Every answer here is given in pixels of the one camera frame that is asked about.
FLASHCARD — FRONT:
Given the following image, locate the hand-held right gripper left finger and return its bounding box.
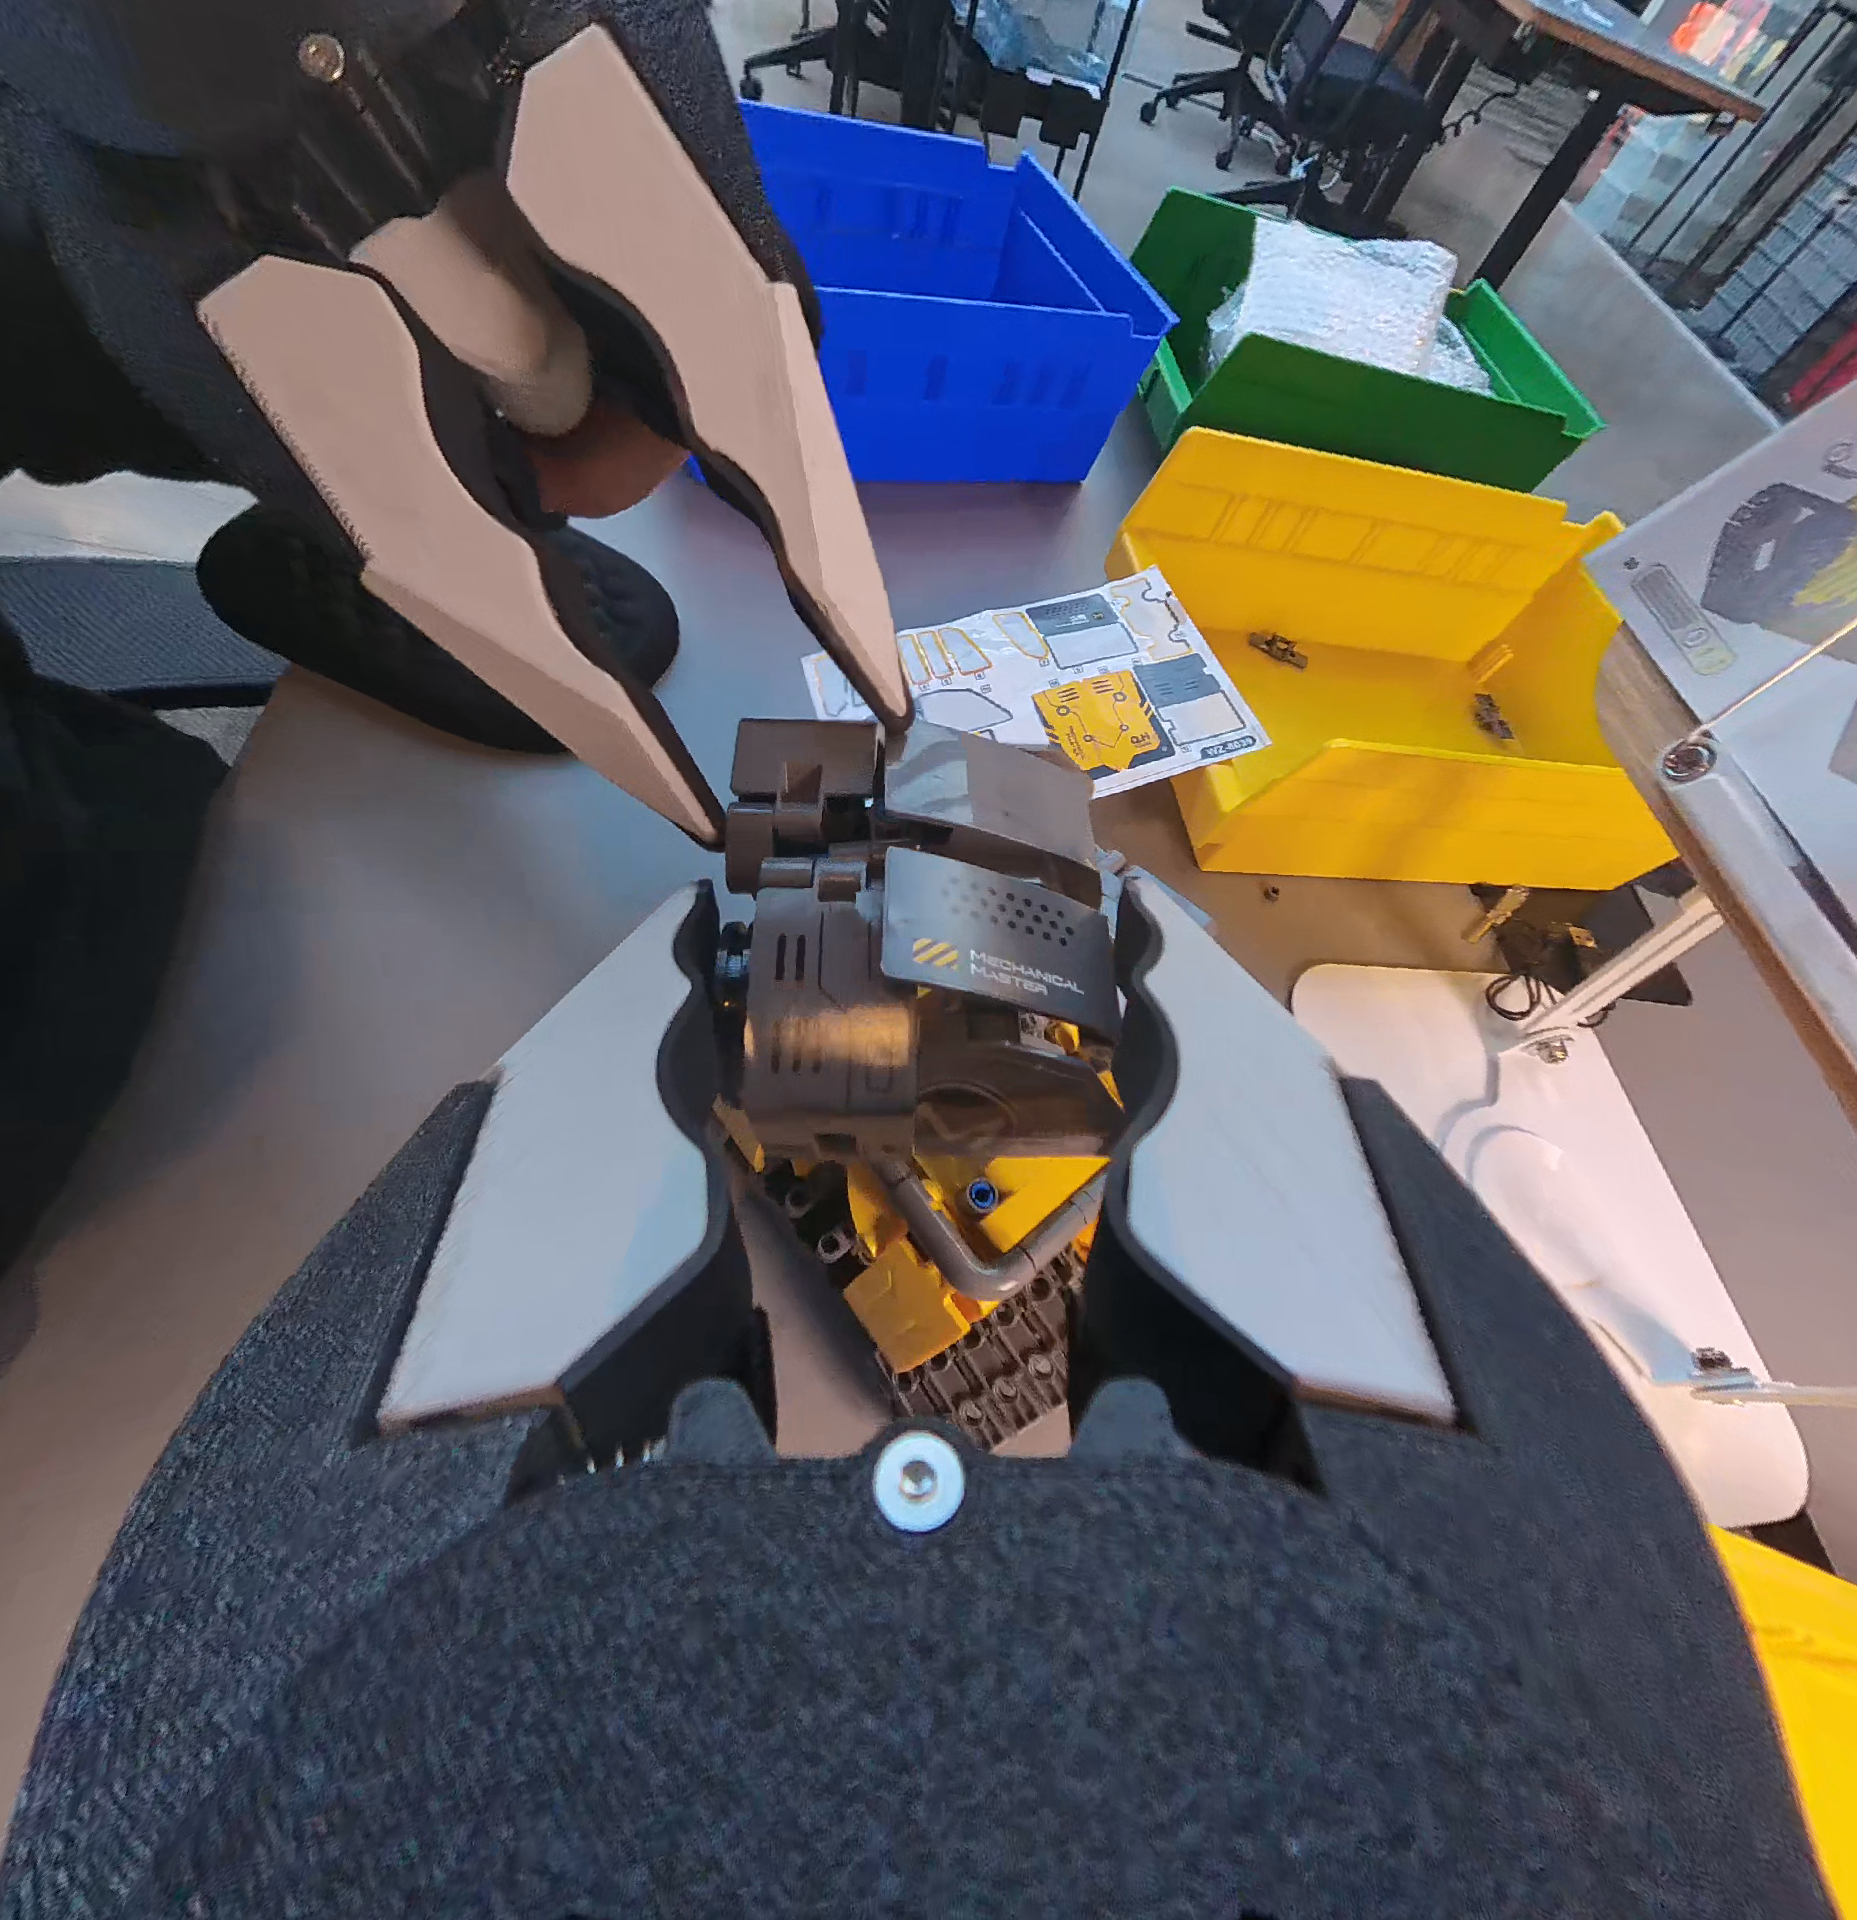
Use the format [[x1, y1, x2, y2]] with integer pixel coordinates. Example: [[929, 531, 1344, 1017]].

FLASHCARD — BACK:
[[374, 879, 757, 1442]]

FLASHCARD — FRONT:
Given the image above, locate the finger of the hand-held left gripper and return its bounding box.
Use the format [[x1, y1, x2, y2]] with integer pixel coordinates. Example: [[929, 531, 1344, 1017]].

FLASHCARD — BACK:
[[197, 252, 727, 848], [500, 20, 918, 738]]

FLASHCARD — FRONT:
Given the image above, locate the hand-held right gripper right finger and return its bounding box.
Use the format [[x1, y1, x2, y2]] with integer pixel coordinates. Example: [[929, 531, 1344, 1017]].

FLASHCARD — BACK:
[[1085, 875, 1462, 1435]]

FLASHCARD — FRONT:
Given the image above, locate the yellow grey brick robot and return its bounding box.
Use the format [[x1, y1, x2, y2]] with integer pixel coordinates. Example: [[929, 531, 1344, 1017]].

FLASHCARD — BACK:
[[710, 718, 1171, 1455]]

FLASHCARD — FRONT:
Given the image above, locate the person's left forearm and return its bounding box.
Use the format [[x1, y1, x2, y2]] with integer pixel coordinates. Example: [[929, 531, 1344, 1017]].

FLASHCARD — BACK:
[[0, 151, 291, 507]]

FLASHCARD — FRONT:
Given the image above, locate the black chair armrest pad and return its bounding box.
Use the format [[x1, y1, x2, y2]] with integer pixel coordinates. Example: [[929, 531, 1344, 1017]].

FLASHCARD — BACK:
[[197, 501, 684, 756]]

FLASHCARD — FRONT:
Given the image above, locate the white book stand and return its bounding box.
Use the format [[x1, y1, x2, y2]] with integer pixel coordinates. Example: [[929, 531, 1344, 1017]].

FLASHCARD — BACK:
[[1291, 366, 1857, 1534]]

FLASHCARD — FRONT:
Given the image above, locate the blue plastic bin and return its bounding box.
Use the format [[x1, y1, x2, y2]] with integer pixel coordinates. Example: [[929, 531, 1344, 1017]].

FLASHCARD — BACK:
[[688, 98, 1178, 491]]

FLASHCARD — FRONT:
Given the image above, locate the yellow plastic bin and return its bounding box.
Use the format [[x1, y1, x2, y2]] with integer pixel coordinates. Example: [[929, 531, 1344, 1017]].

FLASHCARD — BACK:
[[1105, 426, 1681, 897], [1708, 1522, 1857, 1920]]

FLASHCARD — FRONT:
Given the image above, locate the sticker sheet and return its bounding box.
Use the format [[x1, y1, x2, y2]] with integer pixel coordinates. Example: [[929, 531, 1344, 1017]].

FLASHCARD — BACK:
[[800, 565, 1273, 803]]

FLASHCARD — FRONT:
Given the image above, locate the bubble wrap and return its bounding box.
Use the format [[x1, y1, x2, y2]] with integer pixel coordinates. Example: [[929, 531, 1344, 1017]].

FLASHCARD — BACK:
[[1204, 214, 1495, 396]]

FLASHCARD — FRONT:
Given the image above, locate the green plastic bin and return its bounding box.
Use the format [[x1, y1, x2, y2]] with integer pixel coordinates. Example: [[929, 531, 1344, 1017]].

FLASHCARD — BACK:
[[1130, 187, 1605, 498]]

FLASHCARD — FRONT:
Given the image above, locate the black mesh office chair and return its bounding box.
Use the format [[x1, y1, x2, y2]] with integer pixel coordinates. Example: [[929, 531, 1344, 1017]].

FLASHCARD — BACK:
[[1138, 0, 1471, 227]]

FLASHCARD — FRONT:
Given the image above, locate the instruction booklet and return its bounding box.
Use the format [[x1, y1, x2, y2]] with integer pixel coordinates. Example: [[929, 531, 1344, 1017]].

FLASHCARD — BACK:
[[1588, 366, 1857, 902]]

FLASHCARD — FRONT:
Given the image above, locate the wooden table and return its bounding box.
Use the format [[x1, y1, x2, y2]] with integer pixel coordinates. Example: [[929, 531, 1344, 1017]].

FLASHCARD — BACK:
[[1469, 0, 1771, 287]]

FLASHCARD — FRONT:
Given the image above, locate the black parts drawer cabinet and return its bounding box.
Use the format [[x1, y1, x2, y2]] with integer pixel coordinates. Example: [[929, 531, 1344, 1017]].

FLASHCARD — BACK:
[[1618, 90, 1857, 423]]

